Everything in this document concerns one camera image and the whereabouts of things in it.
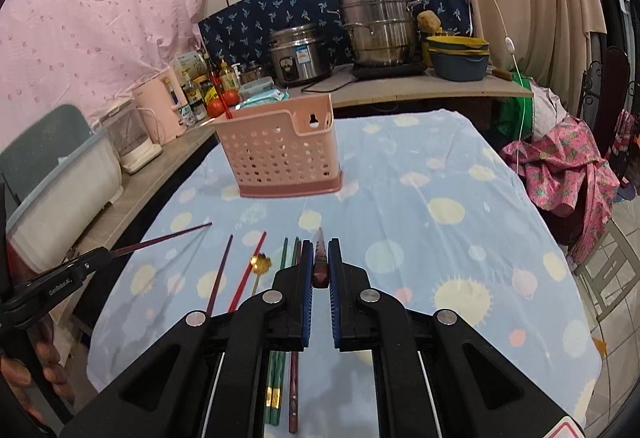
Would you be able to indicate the gold flower spoon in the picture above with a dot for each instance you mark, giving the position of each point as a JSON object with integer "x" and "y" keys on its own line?
{"x": 260, "y": 263}

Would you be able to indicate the dark sauce bottle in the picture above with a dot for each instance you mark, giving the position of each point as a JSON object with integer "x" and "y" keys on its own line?
{"x": 212, "y": 65}

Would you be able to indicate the yellow container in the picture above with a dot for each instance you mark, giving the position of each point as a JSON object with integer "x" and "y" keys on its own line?
{"x": 425, "y": 49}

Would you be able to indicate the pink printed curtain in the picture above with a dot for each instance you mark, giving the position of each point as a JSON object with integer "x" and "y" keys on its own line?
{"x": 100, "y": 18}

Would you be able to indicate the clear food container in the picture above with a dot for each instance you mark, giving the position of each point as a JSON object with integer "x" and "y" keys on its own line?
{"x": 257, "y": 85}

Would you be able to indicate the yellow oil bottle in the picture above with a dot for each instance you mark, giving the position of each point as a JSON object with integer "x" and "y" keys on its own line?
{"x": 230, "y": 78}

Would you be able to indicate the steel rice cooker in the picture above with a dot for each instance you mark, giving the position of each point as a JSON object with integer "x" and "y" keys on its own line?
{"x": 300, "y": 58}

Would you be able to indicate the steel steamer pot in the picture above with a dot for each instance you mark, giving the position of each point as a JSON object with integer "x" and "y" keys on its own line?
{"x": 380, "y": 28}

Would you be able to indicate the clear labelled bottle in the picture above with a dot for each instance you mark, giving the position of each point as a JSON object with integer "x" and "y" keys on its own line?
{"x": 188, "y": 93}

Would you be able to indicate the white green carton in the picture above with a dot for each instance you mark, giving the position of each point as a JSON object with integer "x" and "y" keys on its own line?
{"x": 187, "y": 64}

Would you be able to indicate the pink electric kettle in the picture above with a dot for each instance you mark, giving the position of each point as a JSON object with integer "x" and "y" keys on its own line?
{"x": 160, "y": 113}

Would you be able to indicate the blue yellow bowl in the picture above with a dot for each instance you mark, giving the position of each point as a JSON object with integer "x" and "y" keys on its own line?
{"x": 460, "y": 68}
{"x": 457, "y": 41}

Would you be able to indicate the dark ornate chair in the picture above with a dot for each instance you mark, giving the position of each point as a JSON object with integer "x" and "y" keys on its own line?
{"x": 617, "y": 93}

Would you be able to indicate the black induction cooker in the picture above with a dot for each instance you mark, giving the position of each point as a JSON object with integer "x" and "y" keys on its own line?
{"x": 390, "y": 70}

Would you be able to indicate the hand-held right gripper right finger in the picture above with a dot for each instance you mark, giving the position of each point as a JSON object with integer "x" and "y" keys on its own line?
{"x": 336, "y": 298}

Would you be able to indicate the blue wet wipes packet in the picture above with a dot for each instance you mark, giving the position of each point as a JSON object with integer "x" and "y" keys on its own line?
{"x": 265, "y": 97}

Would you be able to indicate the person's left hand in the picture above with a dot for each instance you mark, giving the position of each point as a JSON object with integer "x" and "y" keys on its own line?
{"x": 55, "y": 378}

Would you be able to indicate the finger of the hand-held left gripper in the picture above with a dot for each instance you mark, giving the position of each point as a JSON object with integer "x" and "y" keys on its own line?
{"x": 60, "y": 283}

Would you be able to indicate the brown loofah sponge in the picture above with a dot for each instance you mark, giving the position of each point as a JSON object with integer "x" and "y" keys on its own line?
{"x": 429, "y": 23}

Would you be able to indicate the pink perforated utensil basket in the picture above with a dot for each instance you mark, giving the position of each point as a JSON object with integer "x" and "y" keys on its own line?
{"x": 270, "y": 158}

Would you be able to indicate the green plastic bag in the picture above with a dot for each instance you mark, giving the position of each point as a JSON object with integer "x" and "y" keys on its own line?
{"x": 522, "y": 103}

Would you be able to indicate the pink floral garment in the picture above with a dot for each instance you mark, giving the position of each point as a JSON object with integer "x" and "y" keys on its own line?
{"x": 560, "y": 168}

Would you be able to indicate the red tomato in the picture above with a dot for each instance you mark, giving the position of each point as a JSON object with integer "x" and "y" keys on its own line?
{"x": 231, "y": 98}
{"x": 216, "y": 107}

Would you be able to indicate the blue dotted tablecloth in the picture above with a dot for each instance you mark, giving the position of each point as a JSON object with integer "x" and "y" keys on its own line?
{"x": 425, "y": 243}

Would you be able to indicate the white blender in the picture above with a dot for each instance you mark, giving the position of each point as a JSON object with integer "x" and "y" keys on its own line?
{"x": 132, "y": 138}

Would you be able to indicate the white metal chair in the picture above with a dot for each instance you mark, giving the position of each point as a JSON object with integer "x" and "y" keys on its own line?
{"x": 617, "y": 238}

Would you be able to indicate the green chopstick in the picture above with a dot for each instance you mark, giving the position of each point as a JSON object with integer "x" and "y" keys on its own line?
{"x": 272, "y": 383}
{"x": 281, "y": 383}

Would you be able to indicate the patterned dark red chopstick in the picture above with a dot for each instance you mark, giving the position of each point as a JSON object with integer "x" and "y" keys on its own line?
{"x": 320, "y": 263}

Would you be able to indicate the white bin with grey lid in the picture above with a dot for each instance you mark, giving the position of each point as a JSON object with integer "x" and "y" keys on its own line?
{"x": 65, "y": 188}

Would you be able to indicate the dark red gold-banded chopstick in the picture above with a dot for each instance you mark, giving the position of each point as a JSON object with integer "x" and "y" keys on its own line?
{"x": 294, "y": 388}

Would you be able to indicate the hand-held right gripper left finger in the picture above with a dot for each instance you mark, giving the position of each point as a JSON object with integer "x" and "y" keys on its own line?
{"x": 305, "y": 298}

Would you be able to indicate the beige countertop board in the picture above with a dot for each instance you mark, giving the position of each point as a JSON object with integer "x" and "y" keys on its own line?
{"x": 450, "y": 90}

